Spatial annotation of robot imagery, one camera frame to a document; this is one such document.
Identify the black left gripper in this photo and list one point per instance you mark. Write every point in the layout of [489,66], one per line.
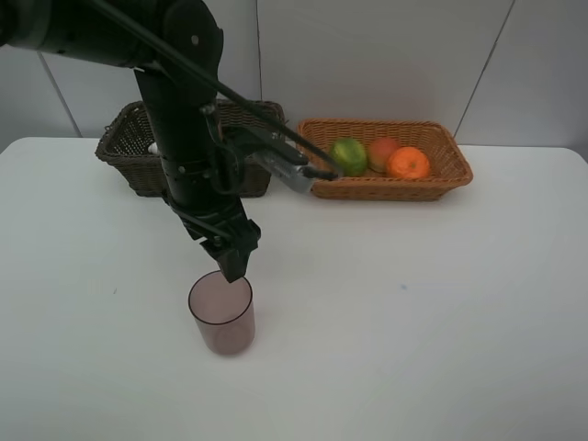
[220,219]

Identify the translucent purple plastic cup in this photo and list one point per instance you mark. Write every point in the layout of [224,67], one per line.
[224,313]

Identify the pink squeeze bottle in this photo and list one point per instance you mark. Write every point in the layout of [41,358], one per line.
[152,149]

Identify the green lime fruit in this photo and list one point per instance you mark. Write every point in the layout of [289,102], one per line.
[351,155]

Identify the red-orange peach fruit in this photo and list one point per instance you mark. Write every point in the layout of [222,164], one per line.
[379,152]

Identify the orange mandarin fruit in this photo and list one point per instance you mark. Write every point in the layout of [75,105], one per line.
[408,163]

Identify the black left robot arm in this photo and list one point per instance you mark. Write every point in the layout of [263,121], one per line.
[174,49]

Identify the dark brown wicker basket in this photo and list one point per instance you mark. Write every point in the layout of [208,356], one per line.
[127,140]

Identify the tan wicker basket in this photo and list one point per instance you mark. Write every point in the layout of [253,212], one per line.
[449,168]

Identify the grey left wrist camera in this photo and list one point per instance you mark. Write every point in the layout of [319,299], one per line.
[274,155]

